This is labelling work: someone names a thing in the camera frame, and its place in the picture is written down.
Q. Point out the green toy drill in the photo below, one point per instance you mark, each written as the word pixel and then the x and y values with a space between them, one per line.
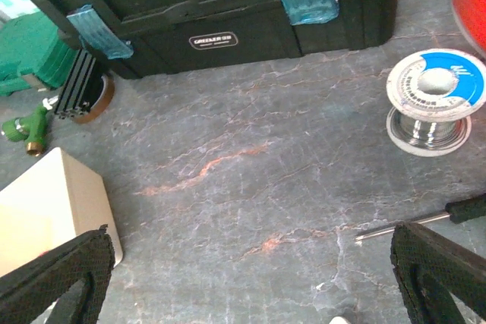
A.
pixel 30 129

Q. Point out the black tool box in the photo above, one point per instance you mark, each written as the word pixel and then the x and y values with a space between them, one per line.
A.
pixel 138 38

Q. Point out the green plastic case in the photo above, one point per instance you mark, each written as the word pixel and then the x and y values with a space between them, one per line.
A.
pixel 30 46

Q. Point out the white spring tray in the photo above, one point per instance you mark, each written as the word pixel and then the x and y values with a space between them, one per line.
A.
pixel 51 203

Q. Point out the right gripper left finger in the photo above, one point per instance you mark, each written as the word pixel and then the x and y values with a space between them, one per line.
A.
pixel 73 278

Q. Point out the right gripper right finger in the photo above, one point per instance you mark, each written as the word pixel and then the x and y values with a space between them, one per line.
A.
pixel 431 270

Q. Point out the black battery holder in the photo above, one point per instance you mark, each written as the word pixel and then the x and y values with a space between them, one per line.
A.
pixel 74 100

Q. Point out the brown tape roll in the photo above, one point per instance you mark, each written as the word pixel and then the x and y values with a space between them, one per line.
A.
pixel 101 104

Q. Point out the solder wire spool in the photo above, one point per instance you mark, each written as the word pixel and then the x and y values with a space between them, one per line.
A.
pixel 433 95

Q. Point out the black handled screwdriver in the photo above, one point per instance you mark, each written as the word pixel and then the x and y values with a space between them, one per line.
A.
pixel 456 212

